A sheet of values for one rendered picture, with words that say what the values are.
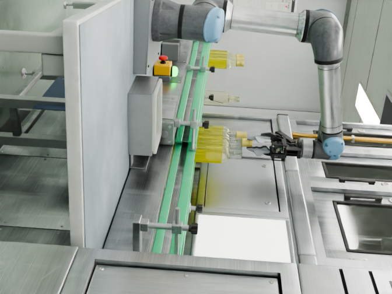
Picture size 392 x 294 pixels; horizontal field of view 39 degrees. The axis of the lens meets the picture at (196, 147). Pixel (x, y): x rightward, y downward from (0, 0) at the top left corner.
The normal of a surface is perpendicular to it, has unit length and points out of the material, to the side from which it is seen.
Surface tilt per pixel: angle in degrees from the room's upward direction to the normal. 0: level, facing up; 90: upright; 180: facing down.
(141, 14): 90
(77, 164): 90
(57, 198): 90
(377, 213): 90
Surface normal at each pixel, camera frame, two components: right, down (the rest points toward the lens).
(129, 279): 0.04, -0.88
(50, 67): -0.06, 0.35
